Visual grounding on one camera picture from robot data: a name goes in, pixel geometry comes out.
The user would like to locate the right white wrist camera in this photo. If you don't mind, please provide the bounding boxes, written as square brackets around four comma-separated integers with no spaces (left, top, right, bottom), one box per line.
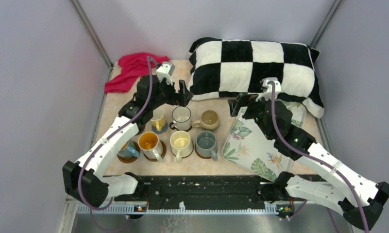
[256,77,281,101]

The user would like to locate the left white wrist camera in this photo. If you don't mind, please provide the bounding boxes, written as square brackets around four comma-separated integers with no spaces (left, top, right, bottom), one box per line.
[156,62,175,85]

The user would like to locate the dark walnut wooden coaster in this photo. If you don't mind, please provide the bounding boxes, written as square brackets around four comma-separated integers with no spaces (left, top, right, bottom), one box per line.
[175,126,192,132]

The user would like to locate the grey ceramic mug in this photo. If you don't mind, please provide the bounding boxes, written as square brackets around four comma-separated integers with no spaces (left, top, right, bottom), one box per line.
[195,131,218,161]

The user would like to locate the crumpled pink cloth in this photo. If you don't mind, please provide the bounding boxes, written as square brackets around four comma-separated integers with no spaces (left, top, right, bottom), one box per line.
[104,52,169,94]

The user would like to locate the cream ceramic mug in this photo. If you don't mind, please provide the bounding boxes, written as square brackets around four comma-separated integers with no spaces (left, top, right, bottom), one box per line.
[169,131,194,162]

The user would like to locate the floral white tray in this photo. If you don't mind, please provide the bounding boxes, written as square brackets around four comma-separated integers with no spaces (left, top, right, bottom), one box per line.
[222,106,293,181]

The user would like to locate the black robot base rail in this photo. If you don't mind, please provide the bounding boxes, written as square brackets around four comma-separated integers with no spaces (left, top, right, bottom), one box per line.
[114,174,307,211]

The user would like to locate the blue-grey apple coaster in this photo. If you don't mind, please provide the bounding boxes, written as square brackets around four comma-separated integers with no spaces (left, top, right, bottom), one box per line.
[152,124,169,134]

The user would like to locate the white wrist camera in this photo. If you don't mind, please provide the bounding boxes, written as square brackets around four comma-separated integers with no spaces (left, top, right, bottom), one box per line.
[156,62,175,85]
[256,77,281,101]

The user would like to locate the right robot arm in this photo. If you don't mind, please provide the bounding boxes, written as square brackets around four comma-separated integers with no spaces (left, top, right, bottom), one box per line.
[228,93,389,232]

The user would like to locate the brown wooden coaster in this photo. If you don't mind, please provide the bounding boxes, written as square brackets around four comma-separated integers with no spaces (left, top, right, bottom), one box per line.
[117,141,141,164]

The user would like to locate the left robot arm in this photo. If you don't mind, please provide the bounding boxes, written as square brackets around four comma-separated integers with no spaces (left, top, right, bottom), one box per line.
[62,75,193,210]

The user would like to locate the beige ceramic mug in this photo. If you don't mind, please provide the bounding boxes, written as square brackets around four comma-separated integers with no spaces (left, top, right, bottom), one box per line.
[191,110,220,131]

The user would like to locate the white dark-rimmed mug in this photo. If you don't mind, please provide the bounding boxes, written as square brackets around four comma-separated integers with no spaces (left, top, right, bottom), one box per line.
[169,106,192,130]

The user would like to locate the black white checkered pillow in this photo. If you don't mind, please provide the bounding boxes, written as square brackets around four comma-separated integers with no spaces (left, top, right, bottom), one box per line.
[187,37,324,118]

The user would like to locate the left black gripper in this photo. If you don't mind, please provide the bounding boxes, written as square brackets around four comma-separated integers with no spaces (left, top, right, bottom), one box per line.
[150,76,193,110]

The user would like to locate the orange cup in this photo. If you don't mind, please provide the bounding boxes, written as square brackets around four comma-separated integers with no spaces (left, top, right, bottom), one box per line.
[138,132,160,152]

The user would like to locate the amber wooden coaster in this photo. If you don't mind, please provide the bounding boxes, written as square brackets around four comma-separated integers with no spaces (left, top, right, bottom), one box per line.
[143,140,167,162]
[194,148,212,159]
[171,147,194,159]

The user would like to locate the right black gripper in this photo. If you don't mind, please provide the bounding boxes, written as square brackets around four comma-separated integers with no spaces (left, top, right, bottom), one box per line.
[228,92,275,140]

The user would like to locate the yellow ceramic mug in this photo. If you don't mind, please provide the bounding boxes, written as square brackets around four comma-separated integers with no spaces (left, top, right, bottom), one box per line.
[150,108,167,132]

